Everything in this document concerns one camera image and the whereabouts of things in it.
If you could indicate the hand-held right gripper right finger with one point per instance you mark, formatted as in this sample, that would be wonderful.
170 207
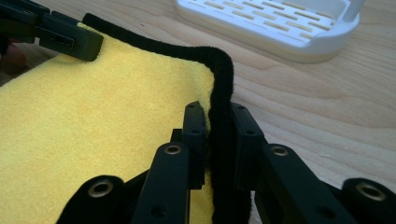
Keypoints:
247 146

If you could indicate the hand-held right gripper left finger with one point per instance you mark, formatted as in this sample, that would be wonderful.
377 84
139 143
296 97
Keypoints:
196 143

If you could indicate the yellow towel with black trim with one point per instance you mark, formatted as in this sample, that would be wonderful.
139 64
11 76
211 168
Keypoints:
77 124

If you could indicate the white plastic rack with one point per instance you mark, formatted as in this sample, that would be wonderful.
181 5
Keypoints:
280 31

